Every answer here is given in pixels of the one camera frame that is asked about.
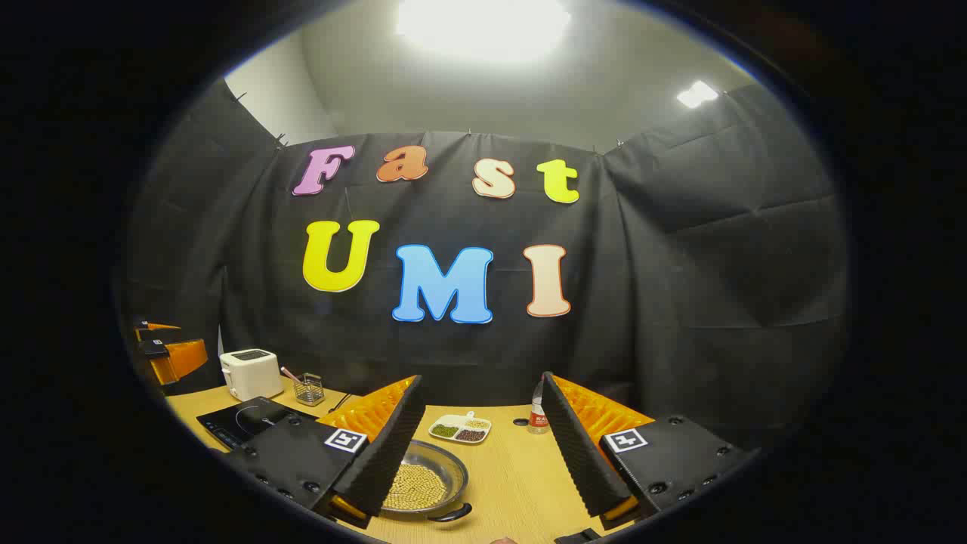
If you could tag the black induction cooktop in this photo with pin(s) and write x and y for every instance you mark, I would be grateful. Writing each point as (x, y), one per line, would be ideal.
(242, 423)

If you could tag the large ceiling light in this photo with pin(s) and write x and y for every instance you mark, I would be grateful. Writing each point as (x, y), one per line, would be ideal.
(483, 26)

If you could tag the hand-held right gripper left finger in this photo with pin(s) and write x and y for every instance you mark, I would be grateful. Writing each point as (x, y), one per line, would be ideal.
(389, 453)

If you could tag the small ceiling light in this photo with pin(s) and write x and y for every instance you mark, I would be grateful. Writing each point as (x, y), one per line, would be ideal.
(696, 94)

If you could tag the pile of red beans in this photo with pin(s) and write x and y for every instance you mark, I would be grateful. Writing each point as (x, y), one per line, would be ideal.
(471, 436)

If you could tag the pink striped straw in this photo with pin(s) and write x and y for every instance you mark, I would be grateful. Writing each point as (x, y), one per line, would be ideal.
(290, 374)

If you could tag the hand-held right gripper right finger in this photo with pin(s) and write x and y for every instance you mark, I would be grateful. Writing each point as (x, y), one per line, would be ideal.
(582, 453)

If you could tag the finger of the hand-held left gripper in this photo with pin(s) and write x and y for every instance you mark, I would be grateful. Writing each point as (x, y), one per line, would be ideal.
(177, 359)
(155, 330)

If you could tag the pile of pale beans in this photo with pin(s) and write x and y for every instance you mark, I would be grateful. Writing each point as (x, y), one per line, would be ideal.
(477, 424)

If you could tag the white divided dish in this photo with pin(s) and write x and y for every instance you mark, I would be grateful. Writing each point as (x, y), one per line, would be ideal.
(455, 418)

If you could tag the pile of green mung beans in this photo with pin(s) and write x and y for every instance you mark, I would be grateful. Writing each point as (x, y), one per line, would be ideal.
(445, 431)

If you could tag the pile of yellow soybeans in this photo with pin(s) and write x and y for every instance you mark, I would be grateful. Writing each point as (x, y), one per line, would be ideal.
(415, 487)

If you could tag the clear bottle with red label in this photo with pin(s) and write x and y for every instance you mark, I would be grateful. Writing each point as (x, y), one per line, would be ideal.
(537, 419)

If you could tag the white toaster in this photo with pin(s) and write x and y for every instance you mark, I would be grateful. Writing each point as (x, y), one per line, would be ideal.
(249, 374)

